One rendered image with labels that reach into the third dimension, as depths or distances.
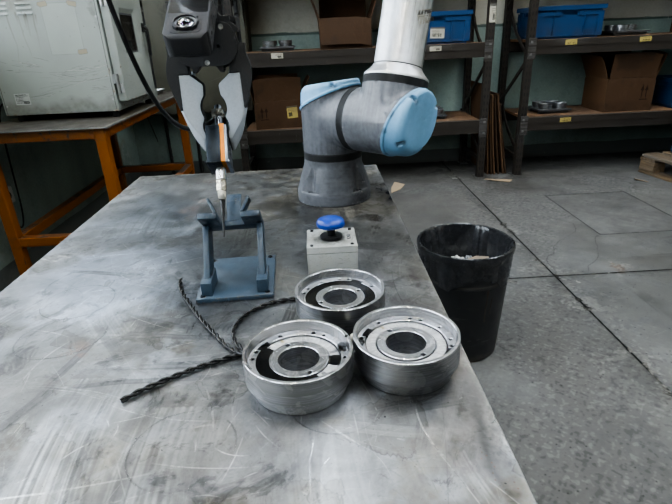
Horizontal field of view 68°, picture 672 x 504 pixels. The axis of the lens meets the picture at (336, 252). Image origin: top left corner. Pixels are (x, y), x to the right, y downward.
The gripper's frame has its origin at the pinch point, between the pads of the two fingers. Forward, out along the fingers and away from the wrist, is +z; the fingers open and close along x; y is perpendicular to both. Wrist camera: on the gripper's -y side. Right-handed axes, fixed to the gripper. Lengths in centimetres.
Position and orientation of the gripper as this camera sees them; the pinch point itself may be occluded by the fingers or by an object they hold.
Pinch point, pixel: (218, 140)
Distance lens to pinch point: 64.5
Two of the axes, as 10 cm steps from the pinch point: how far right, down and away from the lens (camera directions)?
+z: 0.4, 9.1, 4.0
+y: -0.9, -4.0, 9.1
